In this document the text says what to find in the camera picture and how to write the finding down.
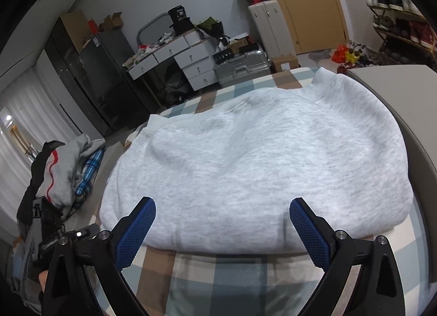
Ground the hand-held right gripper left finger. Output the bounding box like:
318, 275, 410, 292
41, 196, 158, 316

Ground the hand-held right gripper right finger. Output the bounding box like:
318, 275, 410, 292
288, 196, 407, 316

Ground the light grey sweatshirt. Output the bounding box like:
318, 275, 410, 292
100, 68, 412, 252

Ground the pile of clothes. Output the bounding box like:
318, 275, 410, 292
37, 133, 106, 205

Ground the grey backpack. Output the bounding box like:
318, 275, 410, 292
7, 196, 65, 303

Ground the black jacket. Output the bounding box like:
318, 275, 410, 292
16, 140, 65, 224

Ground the blue plaid cloth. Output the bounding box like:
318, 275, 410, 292
74, 148, 105, 198

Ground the checkered blanket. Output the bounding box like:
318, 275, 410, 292
92, 67, 431, 316

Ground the white curtain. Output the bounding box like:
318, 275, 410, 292
0, 64, 81, 170

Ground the dark bag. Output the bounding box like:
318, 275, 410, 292
164, 64, 192, 102

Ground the dark grey fridge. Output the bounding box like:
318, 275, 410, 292
79, 28, 142, 132

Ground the beige bed headboard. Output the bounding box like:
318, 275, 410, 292
350, 64, 437, 269

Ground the black refrigerator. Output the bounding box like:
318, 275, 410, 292
44, 17, 113, 136

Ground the taped cardboard box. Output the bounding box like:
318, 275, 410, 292
271, 54, 299, 73

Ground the white drawer desk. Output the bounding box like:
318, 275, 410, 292
127, 28, 219, 91

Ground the silver suitcase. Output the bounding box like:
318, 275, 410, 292
213, 50, 267, 86

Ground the red yellow bag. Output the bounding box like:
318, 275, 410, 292
331, 45, 364, 65

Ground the black crate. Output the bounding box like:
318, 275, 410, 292
213, 48, 236, 63

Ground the brown box with items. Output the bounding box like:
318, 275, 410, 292
227, 33, 260, 54

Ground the open cardboard box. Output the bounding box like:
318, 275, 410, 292
99, 12, 123, 32

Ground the large cardboard box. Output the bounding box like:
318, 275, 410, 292
61, 10, 91, 52

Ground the black round box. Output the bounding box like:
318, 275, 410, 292
167, 5, 192, 34

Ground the green black bag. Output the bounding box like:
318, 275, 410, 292
196, 17, 224, 39

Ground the wooden door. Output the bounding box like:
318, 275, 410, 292
251, 0, 349, 55

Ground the shoe rack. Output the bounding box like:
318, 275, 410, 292
355, 0, 437, 64

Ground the grey arched frame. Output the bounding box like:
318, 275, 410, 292
137, 13, 171, 49

